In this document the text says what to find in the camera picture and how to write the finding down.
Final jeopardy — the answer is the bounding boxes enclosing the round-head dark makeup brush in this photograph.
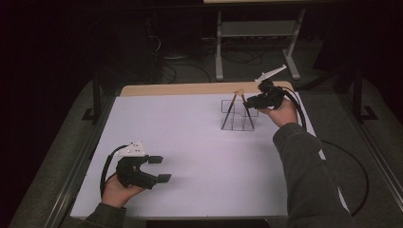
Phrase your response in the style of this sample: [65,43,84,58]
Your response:
[237,89,256,128]

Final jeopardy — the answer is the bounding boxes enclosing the thin dark makeup brush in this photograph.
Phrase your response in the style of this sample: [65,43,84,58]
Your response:
[221,90,238,131]

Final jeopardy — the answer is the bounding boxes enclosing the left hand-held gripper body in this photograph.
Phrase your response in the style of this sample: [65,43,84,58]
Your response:
[113,141,160,190]

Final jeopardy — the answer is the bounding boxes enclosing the wooden table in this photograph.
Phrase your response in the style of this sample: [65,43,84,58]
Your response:
[120,81,295,97]

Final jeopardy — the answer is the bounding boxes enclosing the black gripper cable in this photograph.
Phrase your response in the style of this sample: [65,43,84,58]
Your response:
[99,144,129,199]
[279,85,370,218]

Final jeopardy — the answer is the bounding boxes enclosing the tangled black floor cables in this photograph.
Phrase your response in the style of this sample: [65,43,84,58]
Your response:
[221,47,264,66]

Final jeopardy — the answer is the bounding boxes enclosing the grey metal shelf stand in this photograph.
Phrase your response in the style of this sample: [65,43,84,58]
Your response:
[214,9,307,82]

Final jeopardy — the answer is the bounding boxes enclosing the aluminium rail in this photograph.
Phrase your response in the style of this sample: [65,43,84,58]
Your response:
[44,94,117,228]
[336,93,403,203]

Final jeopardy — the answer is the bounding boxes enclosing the black floor cable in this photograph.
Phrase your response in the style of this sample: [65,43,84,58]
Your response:
[160,63,213,84]

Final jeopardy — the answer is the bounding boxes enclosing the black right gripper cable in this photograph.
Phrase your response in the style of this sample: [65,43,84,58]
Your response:
[279,85,370,218]

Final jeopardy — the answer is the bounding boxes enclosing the clear plastic organizer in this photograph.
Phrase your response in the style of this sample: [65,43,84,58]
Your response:
[220,99,260,132]

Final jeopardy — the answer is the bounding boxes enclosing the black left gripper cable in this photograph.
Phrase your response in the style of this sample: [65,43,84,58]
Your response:
[99,144,129,199]

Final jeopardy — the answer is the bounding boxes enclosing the person's right hand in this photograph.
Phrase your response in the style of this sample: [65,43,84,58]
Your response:
[258,96,298,128]

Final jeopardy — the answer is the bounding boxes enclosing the black metal post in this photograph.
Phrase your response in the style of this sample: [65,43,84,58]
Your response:
[351,66,379,123]
[81,72,104,124]

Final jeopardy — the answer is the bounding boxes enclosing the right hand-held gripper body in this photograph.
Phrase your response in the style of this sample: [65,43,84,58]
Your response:
[253,64,288,110]

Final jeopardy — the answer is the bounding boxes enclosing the person's left hand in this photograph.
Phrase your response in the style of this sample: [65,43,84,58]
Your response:
[101,172,145,209]

